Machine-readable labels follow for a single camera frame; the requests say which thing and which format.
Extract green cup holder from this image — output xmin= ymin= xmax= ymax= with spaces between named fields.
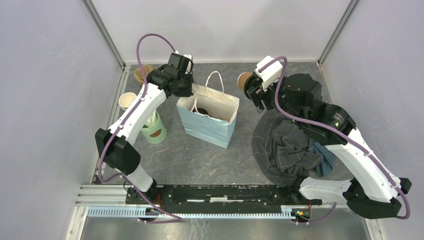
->
xmin=140 ymin=112 xmax=167 ymax=144

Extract brown pulp cup carriers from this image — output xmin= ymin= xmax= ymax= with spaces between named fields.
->
xmin=133 ymin=64 xmax=154 ymax=85

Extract white slotted cable duct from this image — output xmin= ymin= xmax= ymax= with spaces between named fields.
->
xmin=87 ymin=206 xmax=295 ymax=220

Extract light blue paper bag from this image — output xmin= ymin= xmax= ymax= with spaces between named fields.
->
xmin=176 ymin=71 xmax=240 ymax=149

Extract dark grey checked cloth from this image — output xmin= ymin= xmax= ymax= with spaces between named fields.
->
xmin=251 ymin=109 xmax=323 ymax=188

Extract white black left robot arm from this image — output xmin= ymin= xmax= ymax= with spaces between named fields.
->
xmin=95 ymin=52 xmax=194 ymax=204

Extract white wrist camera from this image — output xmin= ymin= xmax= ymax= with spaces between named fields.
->
xmin=254 ymin=55 xmax=288 ymax=92
xmin=174 ymin=50 xmax=194 ymax=75

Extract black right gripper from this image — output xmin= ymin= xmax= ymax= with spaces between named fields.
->
xmin=247 ymin=72 xmax=304 ymax=126

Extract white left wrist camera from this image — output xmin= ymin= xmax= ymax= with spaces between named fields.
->
xmin=174 ymin=50 xmax=194 ymax=75

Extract white stir sticks bundle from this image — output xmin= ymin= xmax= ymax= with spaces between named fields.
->
xmin=144 ymin=111 xmax=158 ymax=128

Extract brown paper coffee cup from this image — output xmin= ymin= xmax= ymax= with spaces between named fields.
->
xmin=237 ymin=72 xmax=253 ymax=93

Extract teal blue cloth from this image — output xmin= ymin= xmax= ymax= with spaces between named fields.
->
xmin=308 ymin=140 xmax=336 ymax=177

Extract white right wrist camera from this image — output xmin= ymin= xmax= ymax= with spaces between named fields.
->
xmin=254 ymin=55 xmax=288 ymax=92

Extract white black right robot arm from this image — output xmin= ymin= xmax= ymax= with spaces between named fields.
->
xmin=237 ymin=72 xmax=412 ymax=220

